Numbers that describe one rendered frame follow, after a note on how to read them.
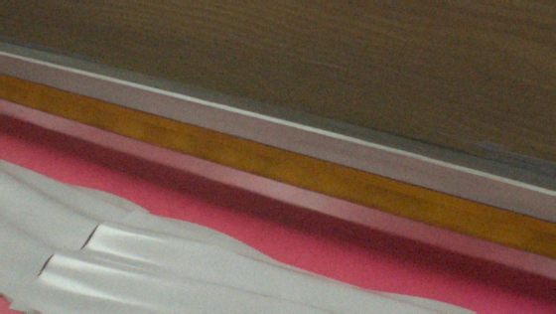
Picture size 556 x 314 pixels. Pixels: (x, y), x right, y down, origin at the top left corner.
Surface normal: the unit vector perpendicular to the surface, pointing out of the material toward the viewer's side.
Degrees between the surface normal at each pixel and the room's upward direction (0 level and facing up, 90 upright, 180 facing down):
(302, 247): 0
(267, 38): 90
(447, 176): 90
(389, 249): 0
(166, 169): 0
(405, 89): 90
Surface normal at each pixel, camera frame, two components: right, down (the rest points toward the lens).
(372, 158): -0.41, 0.32
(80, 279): 0.00, -0.58
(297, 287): 0.06, -0.76
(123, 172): 0.11, -0.92
